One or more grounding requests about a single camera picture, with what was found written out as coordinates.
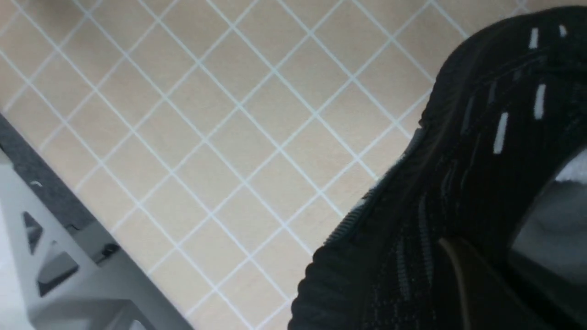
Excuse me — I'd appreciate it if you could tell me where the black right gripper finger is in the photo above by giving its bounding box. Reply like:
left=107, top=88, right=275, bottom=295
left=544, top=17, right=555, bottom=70
left=436, top=237, right=552, bottom=330

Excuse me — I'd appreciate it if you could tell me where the white gripper housing frame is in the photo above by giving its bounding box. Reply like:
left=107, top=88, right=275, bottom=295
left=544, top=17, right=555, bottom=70
left=0, top=117, right=191, bottom=330

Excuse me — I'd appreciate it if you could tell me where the black knit sneaker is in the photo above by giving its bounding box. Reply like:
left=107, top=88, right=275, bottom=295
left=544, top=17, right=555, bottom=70
left=288, top=5, right=587, bottom=330

